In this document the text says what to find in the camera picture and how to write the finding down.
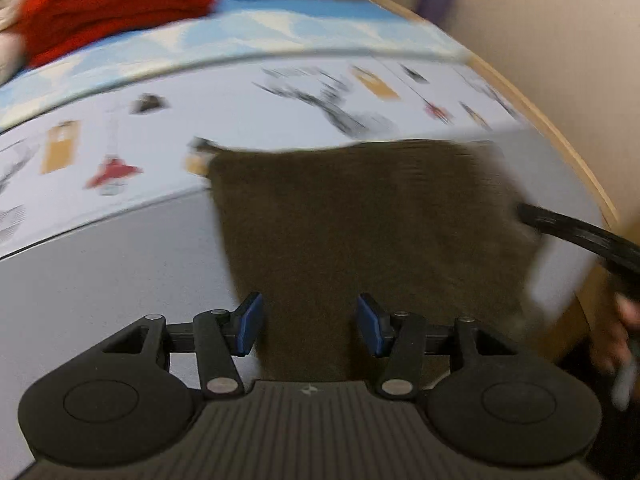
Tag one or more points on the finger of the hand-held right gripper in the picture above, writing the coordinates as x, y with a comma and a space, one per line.
565, 227

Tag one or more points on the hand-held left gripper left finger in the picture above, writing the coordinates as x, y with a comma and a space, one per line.
252, 317

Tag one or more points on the blue white patterned quilt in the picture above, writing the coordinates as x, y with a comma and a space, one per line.
300, 25

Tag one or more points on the purple rolled mat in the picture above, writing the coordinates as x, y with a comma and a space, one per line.
436, 0

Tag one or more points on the white plush toy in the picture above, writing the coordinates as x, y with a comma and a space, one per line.
10, 35

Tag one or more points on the red blanket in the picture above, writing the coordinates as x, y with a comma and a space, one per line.
115, 10

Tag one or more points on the wooden bed frame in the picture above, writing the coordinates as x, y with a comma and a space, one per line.
565, 150

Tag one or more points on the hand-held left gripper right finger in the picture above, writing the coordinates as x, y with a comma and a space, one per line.
367, 322

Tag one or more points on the person's right hand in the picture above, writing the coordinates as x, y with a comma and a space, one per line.
612, 335

